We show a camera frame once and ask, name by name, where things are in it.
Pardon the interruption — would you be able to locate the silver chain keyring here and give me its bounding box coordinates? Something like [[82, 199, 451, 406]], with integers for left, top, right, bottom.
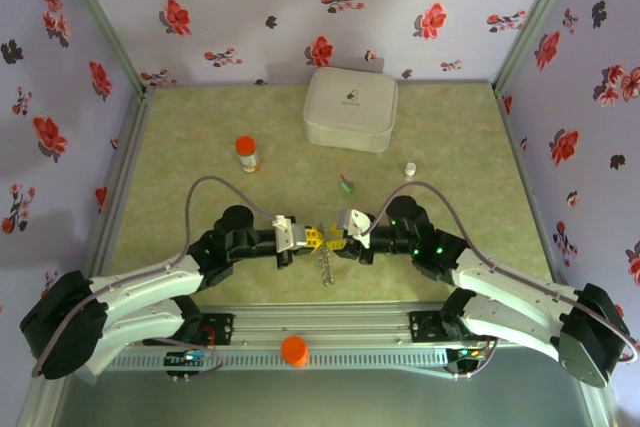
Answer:
[[318, 240, 336, 288]]

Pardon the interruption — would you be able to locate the orange capped pill bottle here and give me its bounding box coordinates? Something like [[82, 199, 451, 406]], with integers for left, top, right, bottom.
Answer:
[[234, 135, 262, 174]]

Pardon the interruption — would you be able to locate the orange cylinder button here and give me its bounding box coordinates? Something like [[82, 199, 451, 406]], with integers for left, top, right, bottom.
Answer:
[[280, 335, 310, 372]]

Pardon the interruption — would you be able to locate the white zipped medicine case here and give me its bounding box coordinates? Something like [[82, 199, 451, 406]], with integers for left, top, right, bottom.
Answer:
[[301, 66, 400, 154]]

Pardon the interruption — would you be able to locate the small circuit board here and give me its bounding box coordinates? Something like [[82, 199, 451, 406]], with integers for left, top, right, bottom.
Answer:
[[164, 348, 210, 367], [446, 345, 489, 363]]

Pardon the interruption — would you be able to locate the grey right arm cable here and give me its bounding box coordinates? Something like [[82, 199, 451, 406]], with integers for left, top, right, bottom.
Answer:
[[358, 180, 640, 364]]

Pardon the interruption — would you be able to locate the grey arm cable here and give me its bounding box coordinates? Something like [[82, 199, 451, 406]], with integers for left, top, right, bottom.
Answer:
[[30, 175, 279, 379], [358, 180, 640, 364]]

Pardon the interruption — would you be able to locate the grey left arm cable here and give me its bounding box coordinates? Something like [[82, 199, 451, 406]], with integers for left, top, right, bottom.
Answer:
[[30, 175, 279, 379]]

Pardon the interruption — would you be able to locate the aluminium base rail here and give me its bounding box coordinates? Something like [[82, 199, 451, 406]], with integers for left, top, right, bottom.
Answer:
[[44, 302, 599, 348]]

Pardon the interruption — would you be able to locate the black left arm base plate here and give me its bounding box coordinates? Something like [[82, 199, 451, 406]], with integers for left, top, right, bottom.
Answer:
[[143, 311, 236, 348]]

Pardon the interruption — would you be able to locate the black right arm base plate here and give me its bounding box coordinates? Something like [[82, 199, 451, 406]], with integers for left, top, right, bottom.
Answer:
[[408, 310, 501, 344]]

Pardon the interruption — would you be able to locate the grey base cable loop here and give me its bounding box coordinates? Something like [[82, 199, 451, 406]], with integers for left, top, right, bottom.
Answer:
[[167, 339, 227, 379], [442, 329, 503, 382]]

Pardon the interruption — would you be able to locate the grey slotted cable duct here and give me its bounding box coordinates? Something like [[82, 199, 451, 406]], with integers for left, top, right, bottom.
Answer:
[[112, 350, 449, 372]]

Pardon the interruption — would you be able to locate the aluminium side rail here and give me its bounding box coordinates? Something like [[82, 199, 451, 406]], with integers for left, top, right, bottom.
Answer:
[[84, 85, 157, 288], [492, 81, 564, 288]]

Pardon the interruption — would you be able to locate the aluminium frame post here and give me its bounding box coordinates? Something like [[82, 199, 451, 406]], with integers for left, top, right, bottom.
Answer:
[[492, 0, 587, 96], [49, 0, 156, 98]]

